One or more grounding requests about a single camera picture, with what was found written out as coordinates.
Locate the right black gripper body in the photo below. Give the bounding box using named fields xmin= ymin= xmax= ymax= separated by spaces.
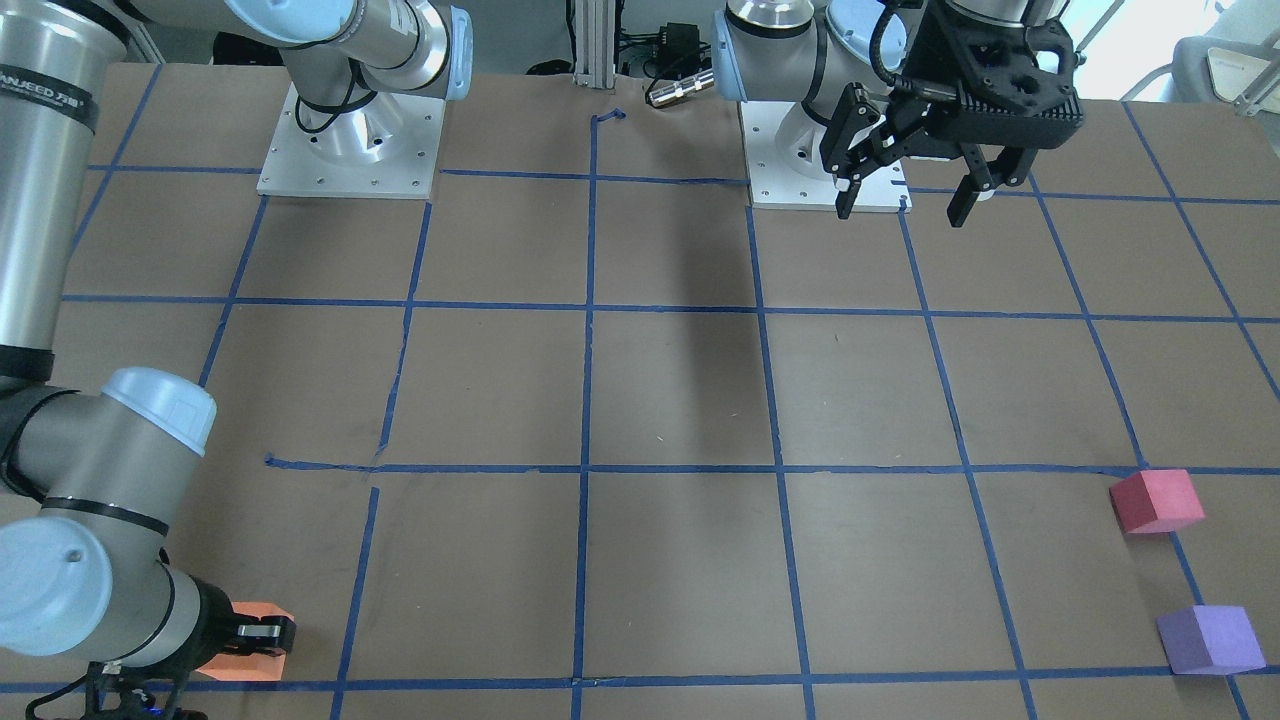
xmin=26 ymin=580 xmax=241 ymax=719

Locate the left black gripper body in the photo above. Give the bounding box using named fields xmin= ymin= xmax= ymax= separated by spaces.
xmin=905 ymin=1 xmax=1085 ymax=159

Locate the orange foam cube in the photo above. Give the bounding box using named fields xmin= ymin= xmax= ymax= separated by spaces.
xmin=196 ymin=601 xmax=297 ymax=682

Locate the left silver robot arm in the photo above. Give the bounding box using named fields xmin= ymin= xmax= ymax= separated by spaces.
xmin=712 ymin=1 xmax=1085 ymax=228

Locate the silver metal connector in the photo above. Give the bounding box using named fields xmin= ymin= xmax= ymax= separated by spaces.
xmin=644 ymin=69 xmax=716 ymax=109

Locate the pink foam cube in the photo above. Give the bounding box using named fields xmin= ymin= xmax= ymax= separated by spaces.
xmin=1108 ymin=469 xmax=1206 ymax=536

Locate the purple foam cube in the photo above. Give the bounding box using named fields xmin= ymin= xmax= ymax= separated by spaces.
xmin=1156 ymin=605 xmax=1267 ymax=676

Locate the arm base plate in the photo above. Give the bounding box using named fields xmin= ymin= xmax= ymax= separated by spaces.
xmin=739 ymin=97 xmax=911 ymax=213
xmin=257 ymin=88 xmax=445 ymax=200

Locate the aluminium frame post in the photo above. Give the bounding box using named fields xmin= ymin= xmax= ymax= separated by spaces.
xmin=568 ymin=0 xmax=621 ymax=92

